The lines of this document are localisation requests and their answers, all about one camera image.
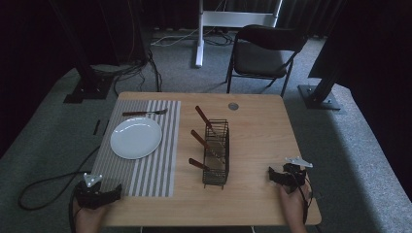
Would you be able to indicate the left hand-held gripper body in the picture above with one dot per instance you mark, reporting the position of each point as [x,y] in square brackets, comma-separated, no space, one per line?
[90,195]

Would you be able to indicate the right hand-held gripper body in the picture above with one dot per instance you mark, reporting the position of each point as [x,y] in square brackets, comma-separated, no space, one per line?
[294,176]

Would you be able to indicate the person's left hand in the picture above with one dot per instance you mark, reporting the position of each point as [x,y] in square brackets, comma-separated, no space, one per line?
[90,216]

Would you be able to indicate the grey striped placemat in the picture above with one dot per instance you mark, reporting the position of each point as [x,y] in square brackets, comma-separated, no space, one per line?
[162,174]

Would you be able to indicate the white round plate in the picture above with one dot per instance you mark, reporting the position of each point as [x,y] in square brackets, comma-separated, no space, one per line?
[136,138]

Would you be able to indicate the black floor tape strip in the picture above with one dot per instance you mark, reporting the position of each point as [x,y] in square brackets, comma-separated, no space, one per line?
[105,127]
[96,127]

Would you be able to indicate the grey round table grommet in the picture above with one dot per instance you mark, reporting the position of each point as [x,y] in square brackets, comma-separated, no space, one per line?
[233,106]

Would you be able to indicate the black metal stand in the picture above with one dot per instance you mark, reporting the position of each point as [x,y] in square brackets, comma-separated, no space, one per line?
[87,84]
[319,97]

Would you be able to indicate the black folding chair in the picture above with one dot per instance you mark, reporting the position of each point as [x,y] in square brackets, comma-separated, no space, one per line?
[259,59]

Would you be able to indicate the white desk frame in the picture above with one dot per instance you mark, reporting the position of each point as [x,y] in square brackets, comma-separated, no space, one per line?
[199,48]

